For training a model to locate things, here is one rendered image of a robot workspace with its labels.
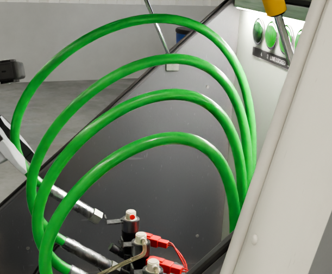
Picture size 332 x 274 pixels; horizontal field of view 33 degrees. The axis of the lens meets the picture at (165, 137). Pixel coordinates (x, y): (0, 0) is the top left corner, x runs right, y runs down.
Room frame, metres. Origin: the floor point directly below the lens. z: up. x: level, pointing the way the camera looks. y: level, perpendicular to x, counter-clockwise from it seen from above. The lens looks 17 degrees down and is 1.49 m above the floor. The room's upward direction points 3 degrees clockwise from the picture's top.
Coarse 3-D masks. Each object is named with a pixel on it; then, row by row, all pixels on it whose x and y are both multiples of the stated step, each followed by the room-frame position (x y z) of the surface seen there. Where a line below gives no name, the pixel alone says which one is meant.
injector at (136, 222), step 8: (136, 216) 0.83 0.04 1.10; (128, 224) 0.81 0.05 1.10; (136, 224) 0.81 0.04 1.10; (128, 232) 0.81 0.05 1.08; (136, 232) 0.81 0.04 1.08; (128, 240) 0.81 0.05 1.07; (112, 248) 0.81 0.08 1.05; (120, 248) 0.81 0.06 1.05; (128, 248) 0.81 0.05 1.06; (120, 256) 0.81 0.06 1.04; (128, 256) 0.81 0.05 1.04; (128, 264) 0.81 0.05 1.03
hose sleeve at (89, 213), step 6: (54, 186) 0.79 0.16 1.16; (54, 192) 0.79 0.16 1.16; (60, 192) 0.79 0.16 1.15; (66, 192) 0.80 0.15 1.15; (54, 198) 0.79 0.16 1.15; (60, 198) 0.79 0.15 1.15; (78, 204) 0.80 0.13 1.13; (84, 204) 0.80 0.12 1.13; (78, 210) 0.79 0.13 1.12; (84, 210) 0.80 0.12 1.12; (90, 210) 0.80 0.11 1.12; (84, 216) 0.80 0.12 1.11; (90, 216) 0.80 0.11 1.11
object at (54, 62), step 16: (144, 16) 0.82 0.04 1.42; (160, 16) 0.83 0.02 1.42; (176, 16) 0.83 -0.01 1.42; (96, 32) 0.80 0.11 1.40; (208, 32) 0.84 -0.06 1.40; (64, 48) 0.80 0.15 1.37; (224, 48) 0.85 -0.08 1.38; (48, 64) 0.79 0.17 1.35; (240, 64) 0.86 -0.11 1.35; (32, 80) 0.78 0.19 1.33; (240, 80) 0.86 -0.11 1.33; (16, 112) 0.78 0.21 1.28; (16, 128) 0.77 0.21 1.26; (16, 144) 0.77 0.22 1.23
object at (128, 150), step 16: (128, 144) 0.58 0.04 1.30; (144, 144) 0.57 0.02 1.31; (160, 144) 0.58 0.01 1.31; (176, 144) 0.59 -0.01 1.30; (192, 144) 0.59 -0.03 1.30; (208, 144) 0.59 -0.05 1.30; (112, 160) 0.57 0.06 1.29; (224, 160) 0.60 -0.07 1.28; (96, 176) 0.56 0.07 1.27; (224, 176) 0.60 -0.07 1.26; (80, 192) 0.56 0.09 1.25; (64, 208) 0.55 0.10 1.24; (48, 224) 0.55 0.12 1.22; (48, 240) 0.55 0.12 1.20; (48, 256) 0.55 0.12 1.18; (48, 272) 0.55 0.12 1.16
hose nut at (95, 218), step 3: (96, 210) 0.81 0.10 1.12; (93, 213) 0.80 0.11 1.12; (96, 213) 0.80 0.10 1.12; (99, 213) 0.81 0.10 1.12; (102, 213) 0.81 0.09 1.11; (93, 216) 0.80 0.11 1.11; (96, 216) 0.80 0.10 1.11; (99, 216) 0.80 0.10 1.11; (87, 219) 0.81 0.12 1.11; (90, 219) 0.80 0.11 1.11; (93, 219) 0.80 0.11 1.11; (96, 219) 0.80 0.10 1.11; (99, 219) 0.80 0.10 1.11; (93, 222) 0.81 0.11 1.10; (96, 222) 0.80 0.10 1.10
